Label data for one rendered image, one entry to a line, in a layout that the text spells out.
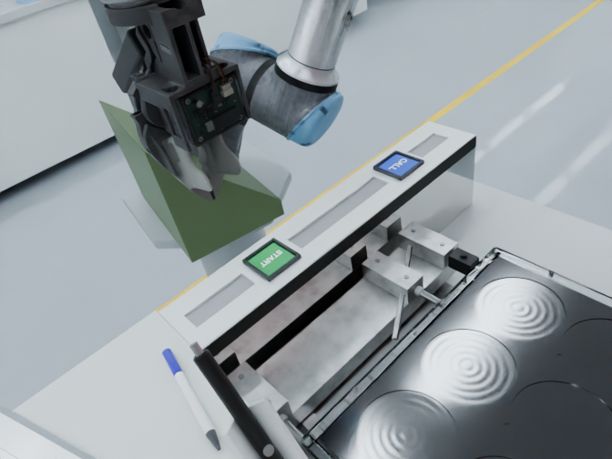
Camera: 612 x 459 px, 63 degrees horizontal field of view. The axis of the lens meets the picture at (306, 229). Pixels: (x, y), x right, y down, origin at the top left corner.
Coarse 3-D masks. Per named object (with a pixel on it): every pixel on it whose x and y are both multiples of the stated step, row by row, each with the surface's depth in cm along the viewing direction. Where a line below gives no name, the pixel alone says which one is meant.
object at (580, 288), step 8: (496, 248) 68; (504, 256) 67; (512, 256) 66; (520, 264) 66; (528, 264) 65; (536, 264) 65; (536, 272) 64; (544, 272) 64; (560, 280) 62; (568, 280) 62; (576, 288) 61; (584, 288) 60; (592, 296) 60; (600, 296) 59; (608, 296) 59; (608, 304) 59
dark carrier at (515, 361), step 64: (448, 320) 61; (512, 320) 59; (576, 320) 58; (384, 384) 55; (448, 384) 54; (512, 384) 53; (576, 384) 52; (384, 448) 50; (448, 448) 49; (512, 448) 48; (576, 448) 47
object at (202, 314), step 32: (448, 128) 83; (352, 192) 74; (384, 192) 72; (288, 224) 70; (320, 224) 70; (352, 224) 68; (320, 256) 64; (192, 288) 64; (224, 288) 63; (256, 288) 62; (192, 320) 60; (224, 320) 58
